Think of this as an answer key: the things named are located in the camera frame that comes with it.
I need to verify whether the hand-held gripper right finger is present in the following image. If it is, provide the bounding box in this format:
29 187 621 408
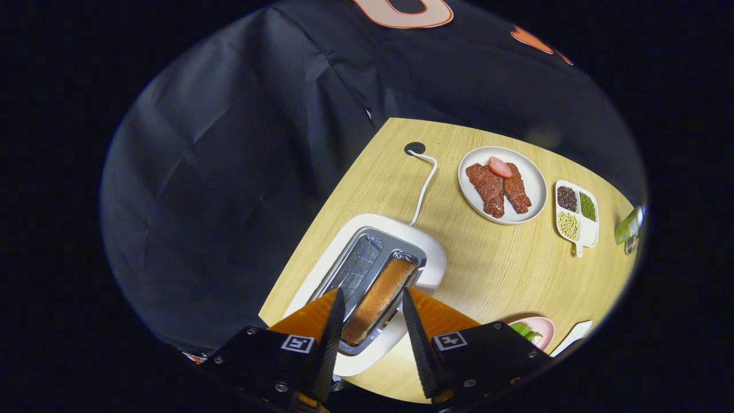
401 287 552 407

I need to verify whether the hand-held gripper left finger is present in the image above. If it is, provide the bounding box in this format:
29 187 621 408
198 288 346 411

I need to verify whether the green lettuce leaf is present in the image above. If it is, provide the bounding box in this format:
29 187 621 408
509 322 542 345

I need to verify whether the rounded toast slice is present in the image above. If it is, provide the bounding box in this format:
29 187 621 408
342 255 418 346

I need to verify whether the pink round plate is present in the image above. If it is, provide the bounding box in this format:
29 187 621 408
507 316 556 352

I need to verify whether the white rectangular plate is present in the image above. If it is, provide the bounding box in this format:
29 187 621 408
550 320 593 357

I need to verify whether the white toaster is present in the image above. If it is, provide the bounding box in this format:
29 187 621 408
281 213 447 377

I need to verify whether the white divided dish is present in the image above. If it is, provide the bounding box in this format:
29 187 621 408
555 180 600 258

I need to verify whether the brown meat piece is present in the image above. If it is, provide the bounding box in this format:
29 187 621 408
503 163 532 214
466 163 506 219

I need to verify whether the white round plate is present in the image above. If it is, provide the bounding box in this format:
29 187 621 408
458 146 548 225

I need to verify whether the silver bottle green label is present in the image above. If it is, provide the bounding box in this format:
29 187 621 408
614 205 646 246

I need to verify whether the white toaster cable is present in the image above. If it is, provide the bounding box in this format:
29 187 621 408
406 150 439 227

